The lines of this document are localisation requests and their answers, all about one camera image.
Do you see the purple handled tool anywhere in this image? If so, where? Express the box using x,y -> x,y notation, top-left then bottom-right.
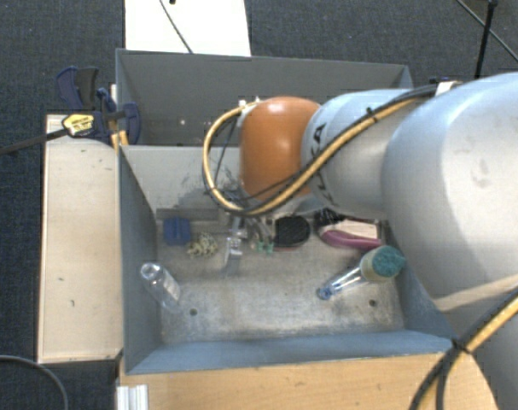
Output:
319,227 -> 384,251

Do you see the blue ribbed block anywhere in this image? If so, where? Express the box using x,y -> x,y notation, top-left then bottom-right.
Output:
162,216 -> 192,246

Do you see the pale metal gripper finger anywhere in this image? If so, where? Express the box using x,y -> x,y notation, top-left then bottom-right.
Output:
232,237 -> 244,277
222,237 -> 235,278

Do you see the green sponge brush, clear handle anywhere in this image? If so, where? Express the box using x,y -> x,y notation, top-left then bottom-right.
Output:
317,245 -> 408,302

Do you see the grey metal bin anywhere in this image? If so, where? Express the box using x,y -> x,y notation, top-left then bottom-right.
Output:
114,48 -> 458,377

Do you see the black round disc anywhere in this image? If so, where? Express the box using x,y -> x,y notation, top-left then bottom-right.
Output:
273,215 -> 311,252

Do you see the black cylinder on white bracket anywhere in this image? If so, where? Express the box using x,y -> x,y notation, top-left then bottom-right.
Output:
301,201 -> 346,231

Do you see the clear plastic bottle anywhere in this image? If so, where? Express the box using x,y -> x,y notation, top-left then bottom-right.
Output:
139,262 -> 183,312

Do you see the pale wood board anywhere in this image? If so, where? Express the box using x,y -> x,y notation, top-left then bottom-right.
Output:
36,113 -> 125,365

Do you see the yellow spotted toy animal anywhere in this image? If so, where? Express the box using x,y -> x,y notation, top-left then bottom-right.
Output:
186,232 -> 219,259

